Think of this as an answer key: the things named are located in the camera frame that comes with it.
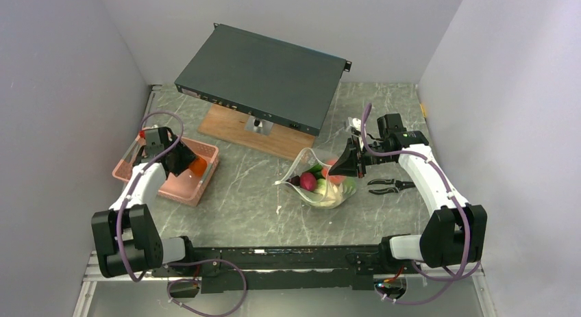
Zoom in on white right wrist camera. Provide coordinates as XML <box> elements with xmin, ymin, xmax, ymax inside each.
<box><xmin>345</xmin><ymin>117</ymin><xmax>362</xmax><ymax>139</ymax></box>

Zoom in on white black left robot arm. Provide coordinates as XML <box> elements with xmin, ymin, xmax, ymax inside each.
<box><xmin>91</xmin><ymin>127</ymin><xmax>197</xmax><ymax>281</ymax></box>

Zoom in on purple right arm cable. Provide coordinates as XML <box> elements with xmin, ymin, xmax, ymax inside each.
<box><xmin>359</xmin><ymin>102</ymin><xmax>482</xmax><ymax>306</ymax></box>

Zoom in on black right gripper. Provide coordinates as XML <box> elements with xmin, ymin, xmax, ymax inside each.
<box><xmin>328</xmin><ymin>135</ymin><xmax>394</xmax><ymax>179</ymax></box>

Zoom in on pink plastic basket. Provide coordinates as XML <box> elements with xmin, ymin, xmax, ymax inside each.
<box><xmin>112</xmin><ymin>135</ymin><xmax>219</xmax><ymax>207</ymax></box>

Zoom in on dark rack network switch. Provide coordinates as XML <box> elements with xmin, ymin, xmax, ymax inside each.
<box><xmin>174</xmin><ymin>23</ymin><xmax>352</xmax><ymax>136</ymax></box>

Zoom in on wooden board stand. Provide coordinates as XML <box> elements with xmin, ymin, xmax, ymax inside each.
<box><xmin>197</xmin><ymin>105</ymin><xmax>316</xmax><ymax>160</ymax></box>

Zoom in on dark purple fake eggplant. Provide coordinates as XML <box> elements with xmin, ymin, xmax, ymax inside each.
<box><xmin>286</xmin><ymin>175</ymin><xmax>300</xmax><ymax>186</ymax></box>

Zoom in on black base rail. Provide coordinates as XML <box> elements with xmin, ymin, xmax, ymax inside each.
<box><xmin>152</xmin><ymin>244</ymin><xmax>415</xmax><ymax>294</ymax></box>

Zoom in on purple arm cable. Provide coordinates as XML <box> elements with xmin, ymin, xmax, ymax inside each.
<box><xmin>359</xmin><ymin>102</ymin><xmax>482</xmax><ymax>306</ymax></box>
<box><xmin>115</xmin><ymin>110</ymin><xmax>248</xmax><ymax>317</ymax></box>

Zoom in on red peach fake fruit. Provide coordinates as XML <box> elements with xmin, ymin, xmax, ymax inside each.
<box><xmin>320</xmin><ymin>158</ymin><xmax>345</xmax><ymax>185</ymax></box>

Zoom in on clear zip top bag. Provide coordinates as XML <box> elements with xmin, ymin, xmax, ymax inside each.
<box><xmin>274</xmin><ymin>147</ymin><xmax>347</xmax><ymax>207</ymax></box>

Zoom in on dark red fake fruit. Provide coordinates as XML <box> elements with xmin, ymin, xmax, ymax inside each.
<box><xmin>299</xmin><ymin>172</ymin><xmax>318</xmax><ymax>192</ymax></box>

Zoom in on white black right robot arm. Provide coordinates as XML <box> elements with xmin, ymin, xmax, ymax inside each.
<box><xmin>330</xmin><ymin>114</ymin><xmax>487</xmax><ymax>272</ymax></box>

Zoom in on green fake vegetable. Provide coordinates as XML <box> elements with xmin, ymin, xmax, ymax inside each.
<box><xmin>339</xmin><ymin>177</ymin><xmax>357</xmax><ymax>199</ymax></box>

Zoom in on orange fake fruit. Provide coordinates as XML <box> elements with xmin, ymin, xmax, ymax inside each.
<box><xmin>188</xmin><ymin>156</ymin><xmax>208</xmax><ymax>177</ymax></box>

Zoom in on black handled pliers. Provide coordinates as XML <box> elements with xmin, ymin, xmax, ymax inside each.
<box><xmin>367</xmin><ymin>179</ymin><xmax>416</xmax><ymax>195</ymax></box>

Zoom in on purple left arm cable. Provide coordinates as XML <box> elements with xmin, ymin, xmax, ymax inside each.
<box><xmin>115</xmin><ymin>110</ymin><xmax>248</xmax><ymax>317</ymax></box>

